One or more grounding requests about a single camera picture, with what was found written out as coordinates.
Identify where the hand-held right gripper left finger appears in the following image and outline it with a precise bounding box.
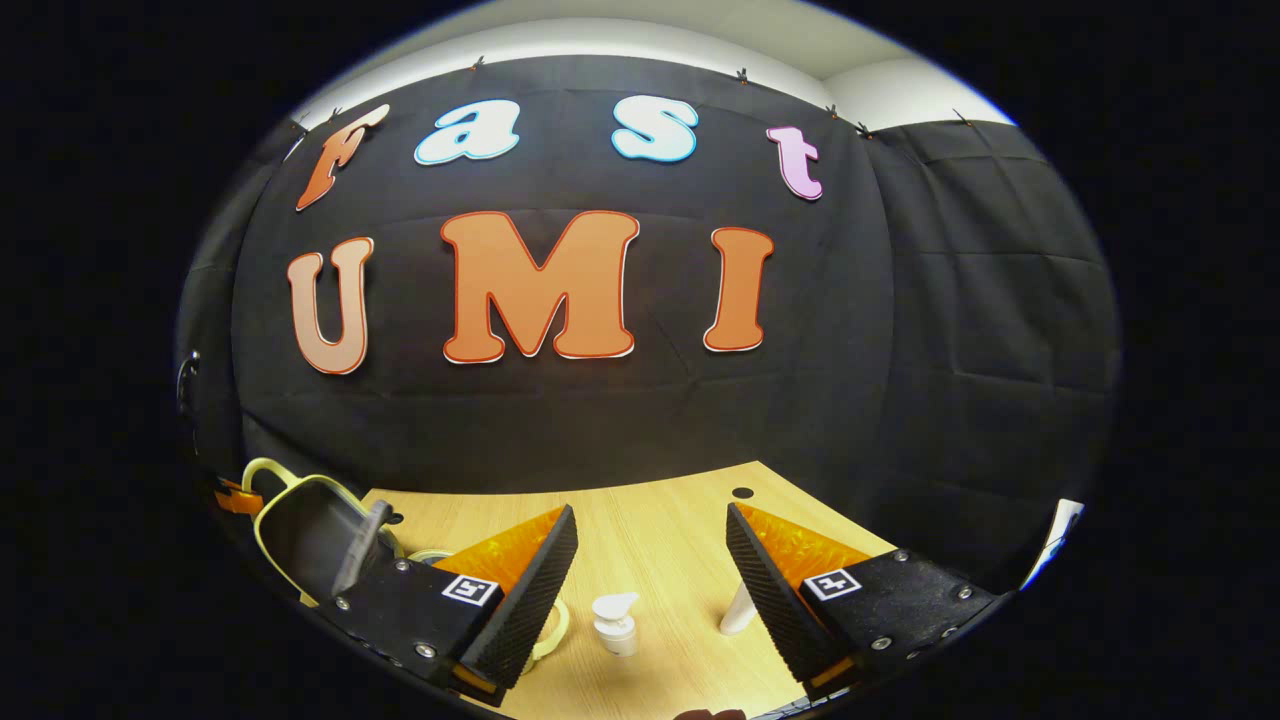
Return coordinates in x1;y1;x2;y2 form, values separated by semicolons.
335;503;581;696

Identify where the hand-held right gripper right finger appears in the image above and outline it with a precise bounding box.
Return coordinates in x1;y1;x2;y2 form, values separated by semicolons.
725;502;1006;691

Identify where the white squeeze tube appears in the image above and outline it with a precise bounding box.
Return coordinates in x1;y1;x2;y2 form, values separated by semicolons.
719;580;762;637

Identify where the pale yellow suitcase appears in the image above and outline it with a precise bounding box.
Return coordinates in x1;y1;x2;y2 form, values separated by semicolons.
240;457;572;663

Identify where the white pump bottle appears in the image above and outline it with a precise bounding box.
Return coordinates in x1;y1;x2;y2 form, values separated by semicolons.
592;591;641;658

